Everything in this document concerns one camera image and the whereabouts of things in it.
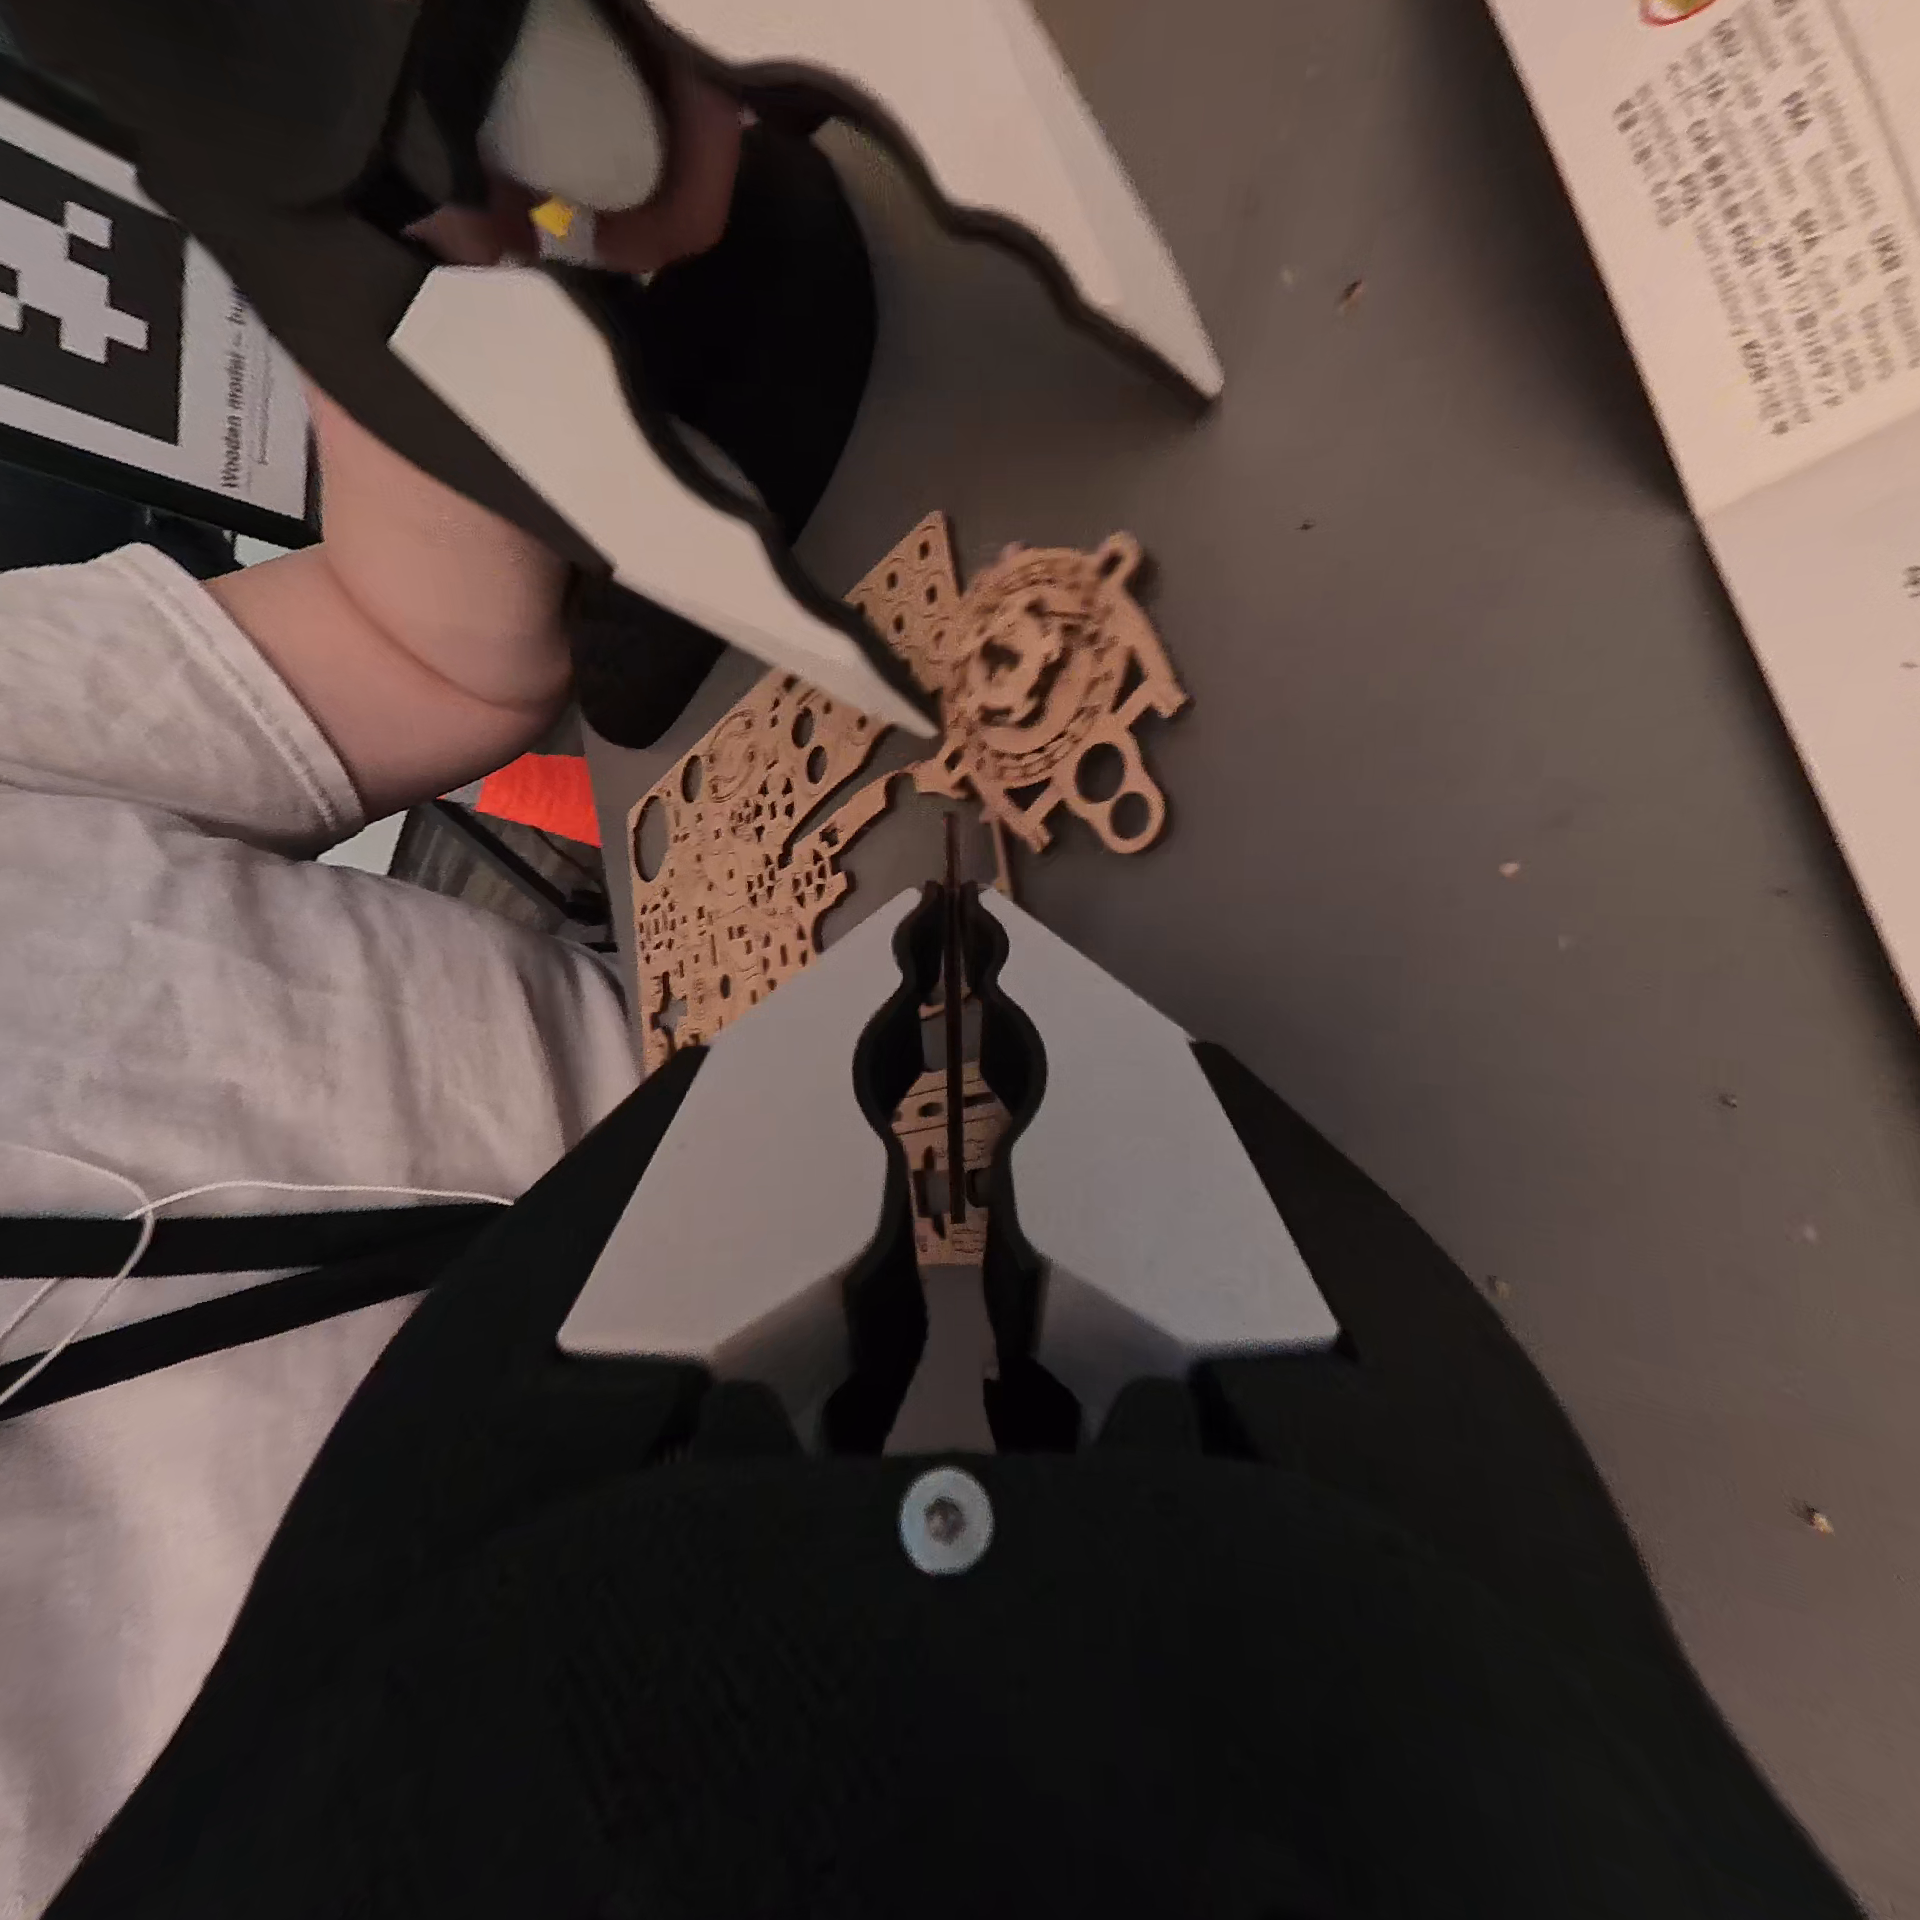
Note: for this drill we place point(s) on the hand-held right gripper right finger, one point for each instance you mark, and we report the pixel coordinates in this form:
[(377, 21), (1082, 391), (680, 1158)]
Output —
[(1162, 1197)]

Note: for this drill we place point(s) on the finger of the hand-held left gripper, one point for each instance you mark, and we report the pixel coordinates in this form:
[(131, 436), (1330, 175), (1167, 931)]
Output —
[(660, 513), (1035, 166)]

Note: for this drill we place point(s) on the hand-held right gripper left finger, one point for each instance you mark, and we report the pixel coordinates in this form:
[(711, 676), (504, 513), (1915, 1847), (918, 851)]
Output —
[(721, 1197)]

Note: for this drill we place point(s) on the laser-cut wooden parts sheet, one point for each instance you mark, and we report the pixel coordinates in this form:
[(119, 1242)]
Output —
[(735, 885)]

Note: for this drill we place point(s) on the wooden gear model assembly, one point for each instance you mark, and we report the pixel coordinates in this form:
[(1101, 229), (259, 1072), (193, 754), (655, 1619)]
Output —
[(1050, 676)]

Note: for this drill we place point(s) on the person's left forearm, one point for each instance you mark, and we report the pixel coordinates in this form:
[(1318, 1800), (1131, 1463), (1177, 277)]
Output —
[(434, 600)]

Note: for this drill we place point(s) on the person's left hand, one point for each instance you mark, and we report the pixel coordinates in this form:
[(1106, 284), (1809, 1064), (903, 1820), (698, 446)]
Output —
[(698, 166)]

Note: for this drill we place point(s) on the orange item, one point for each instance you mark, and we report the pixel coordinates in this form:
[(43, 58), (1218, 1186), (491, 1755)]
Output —
[(536, 803)]

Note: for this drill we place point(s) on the paper instruction booklet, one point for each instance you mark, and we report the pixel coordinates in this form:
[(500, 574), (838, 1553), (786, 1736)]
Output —
[(1757, 300)]

